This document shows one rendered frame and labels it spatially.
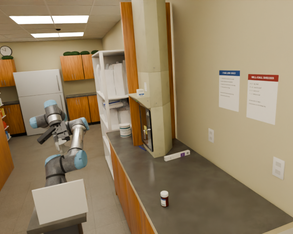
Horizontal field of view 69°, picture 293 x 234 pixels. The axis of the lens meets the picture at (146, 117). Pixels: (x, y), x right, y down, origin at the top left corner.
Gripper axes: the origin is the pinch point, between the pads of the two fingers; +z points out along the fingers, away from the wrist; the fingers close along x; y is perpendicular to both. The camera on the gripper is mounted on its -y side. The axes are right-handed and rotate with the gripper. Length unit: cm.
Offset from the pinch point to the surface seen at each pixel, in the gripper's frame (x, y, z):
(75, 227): 32.1, -5.6, 36.7
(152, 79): 20, 82, -46
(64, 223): 21.6, -9.4, 32.5
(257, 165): -3, 109, 48
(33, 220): 27.2, -26.0, 23.7
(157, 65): 13, 89, -53
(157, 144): 57, 75, 0
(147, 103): 33, 74, -31
